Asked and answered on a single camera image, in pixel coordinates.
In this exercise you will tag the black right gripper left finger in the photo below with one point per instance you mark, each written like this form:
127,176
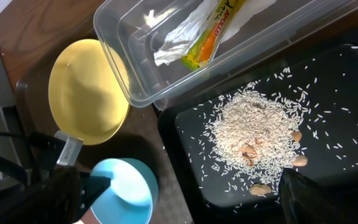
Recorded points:
55,200

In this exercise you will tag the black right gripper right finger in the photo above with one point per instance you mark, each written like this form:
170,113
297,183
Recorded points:
305,201

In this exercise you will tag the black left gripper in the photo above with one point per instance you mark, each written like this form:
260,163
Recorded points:
41,152

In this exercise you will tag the light blue bowl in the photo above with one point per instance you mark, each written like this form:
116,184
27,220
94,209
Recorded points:
131,195

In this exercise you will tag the pile of rice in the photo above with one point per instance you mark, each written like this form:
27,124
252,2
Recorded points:
257,136

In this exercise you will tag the yellow round plate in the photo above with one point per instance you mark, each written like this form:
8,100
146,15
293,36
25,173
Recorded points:
84,96

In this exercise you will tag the green snack wrapper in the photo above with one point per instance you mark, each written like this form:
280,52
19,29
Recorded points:
203,48

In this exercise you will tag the black waste tray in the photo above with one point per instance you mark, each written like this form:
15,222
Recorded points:
331,128

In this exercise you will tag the clear plastic waste bin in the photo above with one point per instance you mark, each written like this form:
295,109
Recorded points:
131,32

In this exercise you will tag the dark brown serving tray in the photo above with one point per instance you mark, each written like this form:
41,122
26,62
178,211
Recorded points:
137,138

